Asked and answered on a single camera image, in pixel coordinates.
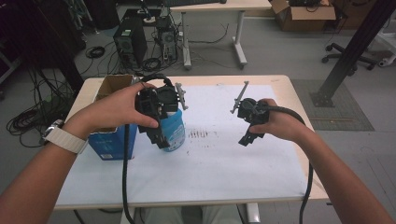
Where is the grey floor mat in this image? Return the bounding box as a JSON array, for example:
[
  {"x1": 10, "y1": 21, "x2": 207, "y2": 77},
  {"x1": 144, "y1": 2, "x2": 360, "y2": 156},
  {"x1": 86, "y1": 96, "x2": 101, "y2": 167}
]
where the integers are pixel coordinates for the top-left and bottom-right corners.
[{"x1": 290, "y1": 78, "x2": 375, "y2": 133}]

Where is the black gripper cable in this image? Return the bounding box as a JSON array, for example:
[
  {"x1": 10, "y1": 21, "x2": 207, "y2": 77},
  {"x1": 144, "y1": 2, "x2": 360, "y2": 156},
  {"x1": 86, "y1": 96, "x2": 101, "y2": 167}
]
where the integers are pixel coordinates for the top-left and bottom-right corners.
[
  {"x1": 266, "y1": 105, "x2": 314, "y2": 224},
  {"x1": 121, "y1": 73, "x2": 175, "y2": 224}
]

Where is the black office chair base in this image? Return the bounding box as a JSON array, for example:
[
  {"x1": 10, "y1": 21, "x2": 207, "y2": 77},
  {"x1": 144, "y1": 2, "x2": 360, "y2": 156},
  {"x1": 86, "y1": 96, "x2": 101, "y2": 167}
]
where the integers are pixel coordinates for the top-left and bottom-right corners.
[{"x1": 321, "y1": 42, "x2": 378, "y2": 72}]

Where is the brown cardboard box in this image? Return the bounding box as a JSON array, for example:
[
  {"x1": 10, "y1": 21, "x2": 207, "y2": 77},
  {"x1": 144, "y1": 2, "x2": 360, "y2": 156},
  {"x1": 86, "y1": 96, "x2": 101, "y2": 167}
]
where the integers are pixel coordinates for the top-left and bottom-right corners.
[{"x1": 269, "y1": 0, "x2": 338, "y2": 33}]

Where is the bundle of black floor cables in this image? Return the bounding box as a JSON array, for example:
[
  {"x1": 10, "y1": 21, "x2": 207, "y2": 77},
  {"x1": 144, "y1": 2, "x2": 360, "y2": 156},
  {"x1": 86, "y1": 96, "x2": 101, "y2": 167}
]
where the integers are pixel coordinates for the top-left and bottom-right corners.
[{"x1": 6, "y1": 66, "x2": 78, "y2": 148}]

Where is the person's right hand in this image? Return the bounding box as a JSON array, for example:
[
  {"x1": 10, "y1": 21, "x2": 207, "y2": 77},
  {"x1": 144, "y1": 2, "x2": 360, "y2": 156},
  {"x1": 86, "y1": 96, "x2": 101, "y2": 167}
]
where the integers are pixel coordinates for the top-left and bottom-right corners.
[{"x1": 248, "y1": 98, "x2": 309, "y2": 145}]

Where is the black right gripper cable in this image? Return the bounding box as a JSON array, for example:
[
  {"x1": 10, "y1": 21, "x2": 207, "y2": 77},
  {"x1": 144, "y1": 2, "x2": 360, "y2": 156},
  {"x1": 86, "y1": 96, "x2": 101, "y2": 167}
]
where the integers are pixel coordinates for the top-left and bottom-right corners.
[{"x1": 266, "y1": 105, "x2": 314, "y2": 224}]

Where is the blue plastic canister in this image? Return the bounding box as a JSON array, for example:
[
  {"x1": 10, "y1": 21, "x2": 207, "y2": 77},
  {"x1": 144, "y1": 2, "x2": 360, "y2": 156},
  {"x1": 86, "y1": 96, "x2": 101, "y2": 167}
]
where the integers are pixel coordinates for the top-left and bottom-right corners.
[{"x1": 160, "y1": 108, "x2": 187, "y2": 153}]

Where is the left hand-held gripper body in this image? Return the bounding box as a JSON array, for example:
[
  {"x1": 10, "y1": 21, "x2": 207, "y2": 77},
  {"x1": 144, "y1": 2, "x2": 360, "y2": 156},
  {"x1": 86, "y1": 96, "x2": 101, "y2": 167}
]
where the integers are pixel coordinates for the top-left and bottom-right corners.
[{"x1": 134, "y1": 77, "x2": 190, "y2": 135}]

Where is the person's left hand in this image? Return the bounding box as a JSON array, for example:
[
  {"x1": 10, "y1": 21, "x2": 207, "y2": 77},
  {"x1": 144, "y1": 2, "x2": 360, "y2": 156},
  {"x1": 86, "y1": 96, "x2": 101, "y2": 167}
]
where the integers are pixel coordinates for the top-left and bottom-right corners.
[{"x1": 64, "y1": 82, "x2": 160, "y2": 141}]

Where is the grey computer tower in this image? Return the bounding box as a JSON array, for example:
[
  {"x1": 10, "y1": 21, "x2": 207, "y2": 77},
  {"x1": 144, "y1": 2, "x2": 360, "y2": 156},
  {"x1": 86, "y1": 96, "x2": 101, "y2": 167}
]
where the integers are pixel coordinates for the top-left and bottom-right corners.
[{"x1": 156, "y1": 16, "x2": 179, "y2": 62}]

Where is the dark curtain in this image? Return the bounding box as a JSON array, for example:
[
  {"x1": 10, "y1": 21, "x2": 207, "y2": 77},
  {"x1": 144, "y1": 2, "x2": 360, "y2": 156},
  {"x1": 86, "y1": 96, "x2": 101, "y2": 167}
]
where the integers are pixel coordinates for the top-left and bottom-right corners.
[{"x1": 0, "y1": 0, "x2": 87, "y2": 94}]

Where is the black computer tower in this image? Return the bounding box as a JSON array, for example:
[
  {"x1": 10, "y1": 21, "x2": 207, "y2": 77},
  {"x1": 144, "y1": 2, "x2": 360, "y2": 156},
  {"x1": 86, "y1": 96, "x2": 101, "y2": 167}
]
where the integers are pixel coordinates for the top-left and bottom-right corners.
[{"x1": 112, "y1": 16, "x2": 149, "y2": 70}]

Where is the white table mat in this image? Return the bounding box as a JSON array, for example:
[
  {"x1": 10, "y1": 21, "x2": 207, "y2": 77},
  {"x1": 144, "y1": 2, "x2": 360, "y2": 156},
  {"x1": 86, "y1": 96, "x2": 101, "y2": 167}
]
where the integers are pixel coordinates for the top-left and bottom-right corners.
[{"x1": 56, "y1": 83, "x2": 310, "y2": 207}]

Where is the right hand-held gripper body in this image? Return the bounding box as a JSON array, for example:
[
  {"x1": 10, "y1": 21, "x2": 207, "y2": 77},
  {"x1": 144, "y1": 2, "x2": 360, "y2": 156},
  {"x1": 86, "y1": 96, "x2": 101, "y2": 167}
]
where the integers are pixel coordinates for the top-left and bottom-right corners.
[{"x1": 230, "y1": 80, "x2": 271, "y2": 127}]

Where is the white-legged desk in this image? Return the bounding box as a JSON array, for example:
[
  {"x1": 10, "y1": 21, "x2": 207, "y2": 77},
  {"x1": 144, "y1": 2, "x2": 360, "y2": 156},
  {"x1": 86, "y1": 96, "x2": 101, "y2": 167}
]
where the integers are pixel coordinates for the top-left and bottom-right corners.
[{"x1": 169, "y1": 0, "x2": 273, "y2": 71}]

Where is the white band wristwatch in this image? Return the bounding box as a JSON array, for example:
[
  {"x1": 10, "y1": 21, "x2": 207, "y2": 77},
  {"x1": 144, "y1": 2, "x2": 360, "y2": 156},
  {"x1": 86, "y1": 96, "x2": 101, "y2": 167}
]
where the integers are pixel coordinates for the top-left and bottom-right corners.
[{"x1": 41, "y1": 119, "x2": 89, "y2": 155}]

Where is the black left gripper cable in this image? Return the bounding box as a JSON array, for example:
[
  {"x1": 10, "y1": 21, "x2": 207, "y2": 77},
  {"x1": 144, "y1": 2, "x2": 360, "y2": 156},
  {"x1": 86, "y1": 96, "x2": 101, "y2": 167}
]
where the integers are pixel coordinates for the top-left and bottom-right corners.
[{"x1": 121, "y1": 73, "x2": 175, "y2": 224}]

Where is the black metal post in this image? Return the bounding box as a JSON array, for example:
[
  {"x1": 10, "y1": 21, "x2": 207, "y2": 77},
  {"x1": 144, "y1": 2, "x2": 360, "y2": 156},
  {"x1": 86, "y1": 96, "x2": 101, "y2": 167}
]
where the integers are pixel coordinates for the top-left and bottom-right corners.
[{"x1": 309, "y1": 0, "x2": 396, "y2": 108}]

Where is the blue open cardboard box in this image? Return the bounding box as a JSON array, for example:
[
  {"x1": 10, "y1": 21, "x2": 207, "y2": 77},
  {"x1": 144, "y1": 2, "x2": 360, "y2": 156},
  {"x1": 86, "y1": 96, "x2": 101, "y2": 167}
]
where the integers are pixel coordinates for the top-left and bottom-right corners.
[{"x1": 87, "y1": 74, "x2": 138, "y2": 161}]

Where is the coiled black cable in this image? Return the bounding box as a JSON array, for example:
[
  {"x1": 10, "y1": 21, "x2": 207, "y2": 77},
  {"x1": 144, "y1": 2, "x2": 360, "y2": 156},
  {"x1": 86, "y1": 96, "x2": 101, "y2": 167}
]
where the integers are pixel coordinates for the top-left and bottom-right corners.
[{"x1": 85, "y1": 45, "x2": 106, "y2": 60}]

